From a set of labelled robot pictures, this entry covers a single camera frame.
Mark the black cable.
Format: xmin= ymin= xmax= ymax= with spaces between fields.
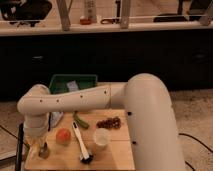
xmin=178 ymin=132 xmax=213 ymax=171

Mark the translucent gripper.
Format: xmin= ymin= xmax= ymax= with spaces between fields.
xmin=25 ymin=135 xmax=45 ymax=154

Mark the yellow banana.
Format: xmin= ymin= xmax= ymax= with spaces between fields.
xmin=38 ymin=142 xmax=45 ymax=153

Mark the black pole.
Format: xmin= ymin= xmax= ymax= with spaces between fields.
xmin=15 ymin=123 xmax=24 ymax=171

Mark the grey sponge block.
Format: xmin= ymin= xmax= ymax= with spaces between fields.
xmin=67 ymin=81 xmax=79 ymax=92

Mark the metal cup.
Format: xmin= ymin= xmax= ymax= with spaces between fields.
xmin=39 ymin=143 xmax=50 ymax=159

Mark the red object on shelf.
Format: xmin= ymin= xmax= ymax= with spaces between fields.
xmin=79 ymin=16 xmax=92 ymax=25

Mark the white black dish brush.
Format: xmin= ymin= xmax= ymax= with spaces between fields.
xmin=72 ymin=121 xmax=93 ymax=164

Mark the green plastic tray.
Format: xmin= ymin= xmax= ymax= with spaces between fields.
xmin=49 ymin=74 xmax=98 ymax=94

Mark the grey cloth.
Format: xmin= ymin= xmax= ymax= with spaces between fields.
xmin=50 ymin=112 xmax=64 ymax=128

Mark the bunch of red grapes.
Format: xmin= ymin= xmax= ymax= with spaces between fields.
xmin=96 ymin=117 xmax=121 ymax=129

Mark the white cup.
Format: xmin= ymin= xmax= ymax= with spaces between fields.
xmin=93 ymin=128 xmax=110 ymax=147

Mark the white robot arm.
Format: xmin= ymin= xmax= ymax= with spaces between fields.
xmin=17 ymin=73 xmax=185 ymax=171

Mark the orange tomato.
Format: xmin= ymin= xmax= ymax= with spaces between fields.
xmin=56 ymin=128 xmax=71 ymax=145

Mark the green cucumber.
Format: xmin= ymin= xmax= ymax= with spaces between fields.
xmin=73 ymin=111 xmax=89 ymax=129

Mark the black office chair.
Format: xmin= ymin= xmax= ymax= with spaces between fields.
xmin=0 ymin=0 xmax=52 ymax=27

